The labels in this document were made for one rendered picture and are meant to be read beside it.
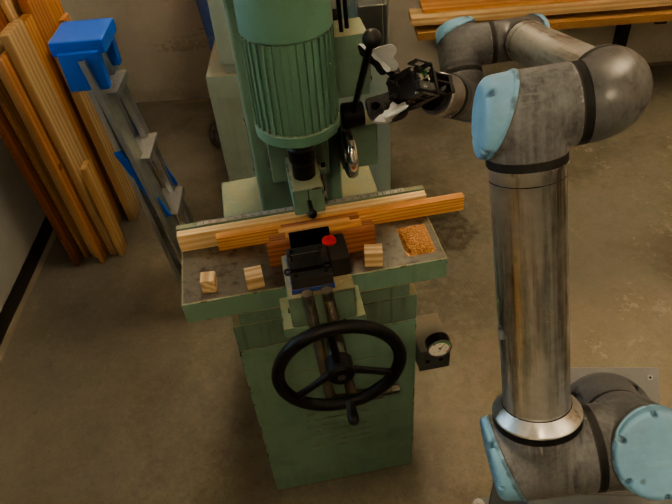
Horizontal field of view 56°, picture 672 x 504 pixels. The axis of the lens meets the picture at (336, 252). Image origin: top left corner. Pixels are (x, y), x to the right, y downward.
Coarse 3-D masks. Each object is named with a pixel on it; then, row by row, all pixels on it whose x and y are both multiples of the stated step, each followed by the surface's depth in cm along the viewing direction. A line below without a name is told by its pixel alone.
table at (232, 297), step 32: (384, 224) 151; (416, 224) 151; (192, 256) 148; (224, 256) 147; (256, 256) 146; (352, 256) 144; (384, 256) 143; (416, 256) 143; (192, 288) 140; (224, 288) 139; (192, 320) 140; (288, 320) 135
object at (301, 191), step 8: (288, 160) 144; (288, 168) 142; (288, 176) 140; (320, 176) 139; (296, 184) 137; (304, 184) 137; (312, 184) 137; (320, 184) 137; (296, 192) 136; (304, 192) 136; (312, 192) 137; (320, 192) 137; (296, 200) 137; (304, 200) 138; (312, 200) 138; (320, 200) 138; (296, 208) 139; (304, 208) 139; (320, 208) 140
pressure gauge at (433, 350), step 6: (432, 336) 152; (438, 336) 152; (444, 336) 152; (426, 342) 153; (432, 342) 151; (438, 342) 151; (444, 342) 152; (450, 342) 152; (426, 348) 154; (432, 348) 153; (438, 348) 153; (444, 348) 153; (450, 348) 154; (432, 354) 154; (438, 354) 155; (444, 354) 155
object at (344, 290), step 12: (288, 276) 132; (336, 276) 131; (348, 276) 131; (288, 288) 130; (336, 288) 129; (348, 288) 129; (288, 300) 128; (300, 300) 128; (336, 300) 130; (348, 300) 131; (288, 312) 134; (300, 312) 130; (324, 312) 132; (348, 312) 133; (300, 324) 133
